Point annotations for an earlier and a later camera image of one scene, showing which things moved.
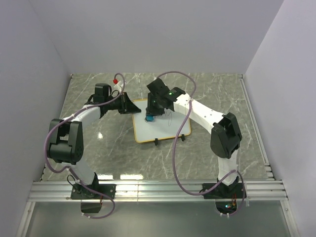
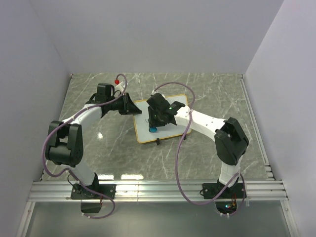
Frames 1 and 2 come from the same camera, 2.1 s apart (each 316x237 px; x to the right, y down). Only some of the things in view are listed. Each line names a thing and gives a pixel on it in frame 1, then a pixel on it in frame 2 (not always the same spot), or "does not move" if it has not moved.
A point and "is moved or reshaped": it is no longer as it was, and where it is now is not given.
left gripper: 127,106 does not move
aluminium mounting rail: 206,190 does not move
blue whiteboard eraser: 149,118 is moved or reshaped
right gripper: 150,110 to 152,122
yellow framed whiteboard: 164,127 does not move
